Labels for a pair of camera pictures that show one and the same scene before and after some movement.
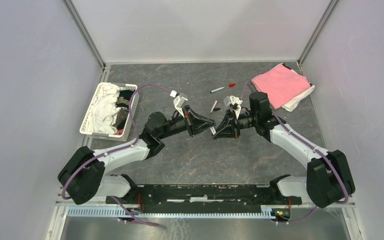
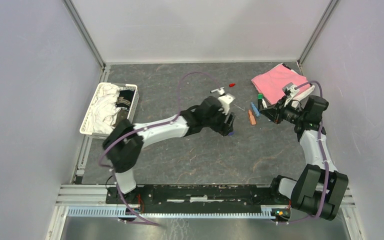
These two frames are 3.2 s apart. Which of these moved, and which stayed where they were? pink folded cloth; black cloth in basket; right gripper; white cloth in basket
Moved: right gripper
Stayed: pink folded cloth; black cloth in basket; white cloth in basket
